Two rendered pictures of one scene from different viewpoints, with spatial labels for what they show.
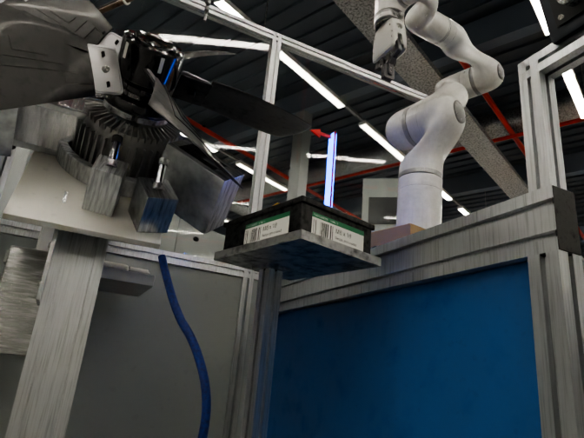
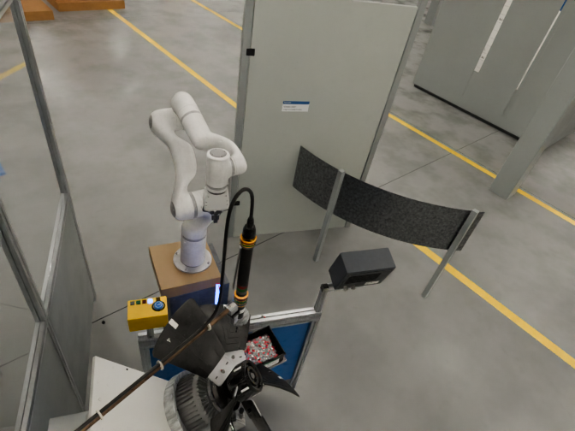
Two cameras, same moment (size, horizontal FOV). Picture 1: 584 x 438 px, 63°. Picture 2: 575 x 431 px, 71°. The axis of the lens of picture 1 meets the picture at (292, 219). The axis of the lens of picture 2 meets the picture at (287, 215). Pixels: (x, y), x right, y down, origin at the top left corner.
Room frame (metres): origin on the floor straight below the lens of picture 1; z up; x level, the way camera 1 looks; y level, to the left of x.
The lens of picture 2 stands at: (0.76, 0.99, 2.56)
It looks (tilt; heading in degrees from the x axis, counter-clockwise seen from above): 41 degrees down; 271
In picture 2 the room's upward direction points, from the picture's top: 12 degrees clockwise
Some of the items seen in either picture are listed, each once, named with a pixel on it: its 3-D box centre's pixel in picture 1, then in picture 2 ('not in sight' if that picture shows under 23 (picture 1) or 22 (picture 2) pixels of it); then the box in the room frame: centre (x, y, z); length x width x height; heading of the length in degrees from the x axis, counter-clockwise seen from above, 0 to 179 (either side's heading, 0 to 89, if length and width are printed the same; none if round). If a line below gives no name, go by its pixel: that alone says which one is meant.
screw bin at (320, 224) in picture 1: (295, 242); (256, 351); (0.79, -0.01, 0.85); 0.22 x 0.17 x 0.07; 39
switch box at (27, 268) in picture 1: (22, 302); not in sight; (1.07, 0.58, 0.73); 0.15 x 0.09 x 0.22; 25
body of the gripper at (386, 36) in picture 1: (388, 41); (216, 197); (1.07, -0.22, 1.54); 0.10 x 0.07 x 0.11; 25
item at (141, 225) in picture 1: (152, 205); not in sight; (0.85, 0.27, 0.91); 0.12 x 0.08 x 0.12; 25
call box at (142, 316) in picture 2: not in sight; (148, 314); (1.28, 0.03, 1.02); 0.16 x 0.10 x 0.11; 25
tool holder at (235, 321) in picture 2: not in sight; (237, 309); (0.87, 0.25, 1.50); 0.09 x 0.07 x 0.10; 60
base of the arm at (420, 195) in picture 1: (419, 212); (192, 246); (1.21, -0.35, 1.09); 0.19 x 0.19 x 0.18
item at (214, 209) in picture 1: (196, 185); not in sight; (0.91, 0.20, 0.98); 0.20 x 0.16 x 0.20; 25
